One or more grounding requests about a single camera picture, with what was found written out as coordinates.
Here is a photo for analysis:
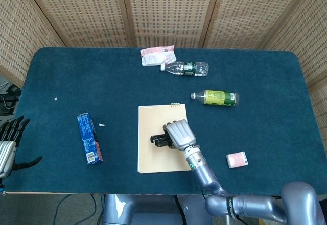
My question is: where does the dark blue table cloth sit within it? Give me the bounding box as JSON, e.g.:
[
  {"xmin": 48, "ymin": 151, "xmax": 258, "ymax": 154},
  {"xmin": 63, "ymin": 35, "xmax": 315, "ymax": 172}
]
[{"xmin": 2, "ymin": 47, "xmax": 324, "ymax": 195}]

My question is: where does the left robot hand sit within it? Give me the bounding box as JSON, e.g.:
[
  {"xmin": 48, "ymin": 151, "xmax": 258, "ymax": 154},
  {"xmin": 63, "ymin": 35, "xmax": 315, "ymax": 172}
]
[{"xmin": 0, "ymin": 115, "xmax": 43, "ymax": 180}]

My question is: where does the tan spiral notebook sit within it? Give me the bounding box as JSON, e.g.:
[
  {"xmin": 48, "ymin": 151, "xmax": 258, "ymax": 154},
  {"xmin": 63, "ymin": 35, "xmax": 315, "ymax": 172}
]
[{"xmin": 137, "ymin": 103, "xmax": 192, "ymax": 174}]

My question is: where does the clear bottle yellow green label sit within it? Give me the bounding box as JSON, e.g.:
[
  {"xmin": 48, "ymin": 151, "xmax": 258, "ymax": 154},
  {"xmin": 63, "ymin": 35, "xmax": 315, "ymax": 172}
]
[{"xmin": 190, "ymin": 90, "xmax": 240, "ymax": 108}]

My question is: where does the pink tissue pack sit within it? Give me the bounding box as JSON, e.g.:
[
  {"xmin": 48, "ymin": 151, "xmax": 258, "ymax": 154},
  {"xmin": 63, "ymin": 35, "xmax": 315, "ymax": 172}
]
[{"xmin": 226, "ymin": 151, "xmax": 248, "ymax": 169}]

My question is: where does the blue cookie box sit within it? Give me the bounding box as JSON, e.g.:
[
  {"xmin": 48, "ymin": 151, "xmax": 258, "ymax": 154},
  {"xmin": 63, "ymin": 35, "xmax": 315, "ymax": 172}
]
[{"xmin": 76, "ymin": 112, "xmax": 104, "ymax": 165}]

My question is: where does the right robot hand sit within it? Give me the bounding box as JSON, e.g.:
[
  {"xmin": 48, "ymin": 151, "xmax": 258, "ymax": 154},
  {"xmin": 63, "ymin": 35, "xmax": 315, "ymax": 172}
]
[{"xmin": 162, "ymin": 119, "xmax": 197, "ymax": 152}]

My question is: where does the pink white snack packet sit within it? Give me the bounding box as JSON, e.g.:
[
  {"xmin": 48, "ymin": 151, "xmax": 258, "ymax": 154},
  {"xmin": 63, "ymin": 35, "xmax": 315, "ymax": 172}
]
[{"xmin": 139, "ymin": 45, "xmax": 177, "ymax": 67}]

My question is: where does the blue floor cable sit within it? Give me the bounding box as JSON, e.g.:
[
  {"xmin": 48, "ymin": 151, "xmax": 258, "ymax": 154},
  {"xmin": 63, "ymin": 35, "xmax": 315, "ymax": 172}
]
[{"xmin": 52, "ymin": 194, "xmax": 106, "ymax": 225}]

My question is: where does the grey robot torso base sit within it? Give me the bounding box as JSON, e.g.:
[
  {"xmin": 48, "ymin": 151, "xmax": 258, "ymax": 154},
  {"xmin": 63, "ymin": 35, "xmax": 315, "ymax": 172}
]
[{"xmin": 101, "ymin": 193, "xmax": 213, "ymax": 225}]

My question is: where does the woven folding screen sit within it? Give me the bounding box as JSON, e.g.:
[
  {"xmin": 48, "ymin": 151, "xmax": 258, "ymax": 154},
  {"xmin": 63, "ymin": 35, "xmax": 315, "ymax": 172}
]
[{"xmin": 0, "ymin": 0, "xmax": 327, "ymax": 144}]

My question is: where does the clear bottle dark green label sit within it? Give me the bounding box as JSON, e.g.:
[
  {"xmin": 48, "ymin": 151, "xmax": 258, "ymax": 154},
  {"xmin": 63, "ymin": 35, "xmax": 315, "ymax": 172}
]
[{"xmin": 160, "ymin": 61, "xmax": 209, "ymax": 78}]

